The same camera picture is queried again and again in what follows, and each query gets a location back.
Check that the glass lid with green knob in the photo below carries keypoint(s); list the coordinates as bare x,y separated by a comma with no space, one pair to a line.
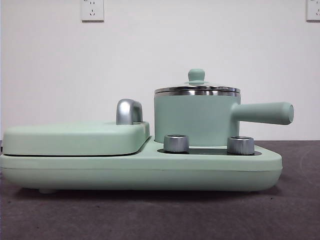
196,75

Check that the silver control knob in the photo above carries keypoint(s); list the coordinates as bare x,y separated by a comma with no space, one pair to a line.
176,143
240,145

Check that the mint green hinged griddle cover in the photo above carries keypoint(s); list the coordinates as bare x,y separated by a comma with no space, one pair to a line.
62,140

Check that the mint green breakfast machine base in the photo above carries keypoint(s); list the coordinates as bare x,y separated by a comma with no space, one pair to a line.
75,172

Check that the white wall socket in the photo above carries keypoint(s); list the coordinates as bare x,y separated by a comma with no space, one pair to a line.
92,11
313,10

